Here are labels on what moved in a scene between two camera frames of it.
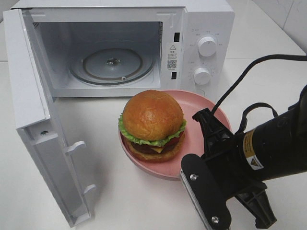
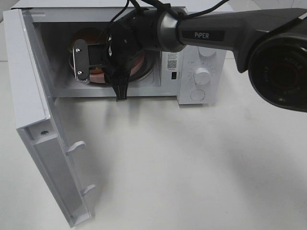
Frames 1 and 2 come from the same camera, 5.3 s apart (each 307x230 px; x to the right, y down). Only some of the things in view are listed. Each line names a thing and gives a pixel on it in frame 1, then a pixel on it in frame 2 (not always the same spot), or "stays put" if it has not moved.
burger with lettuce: (151, 126) -> (92, 36)
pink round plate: (191, 104) -> (137, 65)
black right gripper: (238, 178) -> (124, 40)
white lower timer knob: (202, 75) stays put
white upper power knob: (206, 46) stays put
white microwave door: (37, 121) stays put
